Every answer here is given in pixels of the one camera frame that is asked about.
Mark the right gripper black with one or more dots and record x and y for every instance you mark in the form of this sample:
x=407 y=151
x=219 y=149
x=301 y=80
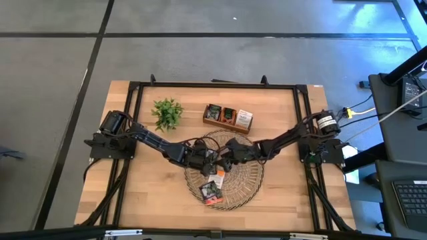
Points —
x=245 y=151

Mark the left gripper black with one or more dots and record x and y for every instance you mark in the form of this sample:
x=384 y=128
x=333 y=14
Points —
x=197 y=158

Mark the white orange Tazo tea packet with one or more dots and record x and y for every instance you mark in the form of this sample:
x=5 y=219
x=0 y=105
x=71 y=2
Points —
x=217 y=178
x=244 y=119

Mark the dark brown tea packet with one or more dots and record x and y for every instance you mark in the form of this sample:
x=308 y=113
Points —
x=211 y=154

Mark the red tea packet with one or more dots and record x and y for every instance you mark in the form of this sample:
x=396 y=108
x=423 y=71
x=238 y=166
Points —
x=214 y=200

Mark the orange green tea packet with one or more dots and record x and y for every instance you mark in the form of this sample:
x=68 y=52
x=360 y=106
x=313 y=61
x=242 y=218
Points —
x=229 y=114

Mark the dark green tea packet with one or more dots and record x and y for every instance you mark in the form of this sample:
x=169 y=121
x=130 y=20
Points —
x=213 y=112

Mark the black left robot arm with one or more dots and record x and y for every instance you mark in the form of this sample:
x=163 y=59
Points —
x=153 y=140

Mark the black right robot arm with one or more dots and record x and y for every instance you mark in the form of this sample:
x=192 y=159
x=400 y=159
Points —
x=287 y=138

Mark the dark shiny foil tea packet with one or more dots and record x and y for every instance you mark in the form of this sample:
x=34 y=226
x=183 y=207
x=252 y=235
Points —
x=209 y=190

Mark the round woven straw placemat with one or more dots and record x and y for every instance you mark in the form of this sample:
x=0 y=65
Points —
x=240 y=186

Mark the wooden divided organiser box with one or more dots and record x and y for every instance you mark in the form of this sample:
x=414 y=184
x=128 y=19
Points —
x=220 y=125

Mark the green plant in white pot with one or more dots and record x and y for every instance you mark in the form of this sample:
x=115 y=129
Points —
x=166 y=113

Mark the grey side desk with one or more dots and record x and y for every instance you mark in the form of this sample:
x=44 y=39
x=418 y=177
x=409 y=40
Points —
x=400 y=140

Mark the white black keyboard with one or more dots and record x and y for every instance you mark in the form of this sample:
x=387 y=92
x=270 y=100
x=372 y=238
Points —
x=412 y=203

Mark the black power adapter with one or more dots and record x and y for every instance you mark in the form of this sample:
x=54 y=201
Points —
x=411 y=95

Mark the black diagonal beam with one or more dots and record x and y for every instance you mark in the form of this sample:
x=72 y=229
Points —
x=405 y=66

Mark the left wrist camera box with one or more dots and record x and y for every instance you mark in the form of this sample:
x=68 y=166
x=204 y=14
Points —
x=200 y=144

